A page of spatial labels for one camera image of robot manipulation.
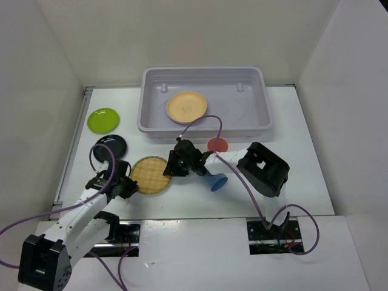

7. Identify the woven bamboo plate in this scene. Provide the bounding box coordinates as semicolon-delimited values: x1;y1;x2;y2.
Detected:
130;156;172;196

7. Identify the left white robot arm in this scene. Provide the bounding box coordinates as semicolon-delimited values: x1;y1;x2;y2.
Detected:
18;159;138;290

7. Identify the purple plastic plate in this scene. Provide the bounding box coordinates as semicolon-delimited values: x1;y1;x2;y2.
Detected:
170;116;205;125

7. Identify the cream yellow plastic plate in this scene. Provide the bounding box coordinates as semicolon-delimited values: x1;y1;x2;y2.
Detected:
166;91;207;122

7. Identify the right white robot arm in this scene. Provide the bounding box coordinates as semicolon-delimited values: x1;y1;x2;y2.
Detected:
163;137;290;238

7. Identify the lime green plate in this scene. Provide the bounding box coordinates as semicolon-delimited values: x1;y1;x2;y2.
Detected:
87;108;119;134

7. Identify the black glossy plate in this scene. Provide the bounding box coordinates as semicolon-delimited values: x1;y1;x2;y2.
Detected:
93;135;127;162

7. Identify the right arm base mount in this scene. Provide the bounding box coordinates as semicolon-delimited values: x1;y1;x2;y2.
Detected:
246;219;304;255

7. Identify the salmon pink plastic cup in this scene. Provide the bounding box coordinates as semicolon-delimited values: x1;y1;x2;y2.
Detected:
207;137;229;152

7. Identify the lavender plastic bin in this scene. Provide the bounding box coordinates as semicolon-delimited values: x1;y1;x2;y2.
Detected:
137;67;273;138

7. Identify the blue plastic cup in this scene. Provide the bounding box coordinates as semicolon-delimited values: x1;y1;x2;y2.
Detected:
203;173;228;192

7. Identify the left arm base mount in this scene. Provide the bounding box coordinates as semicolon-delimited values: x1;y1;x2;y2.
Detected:
91;221;141;258

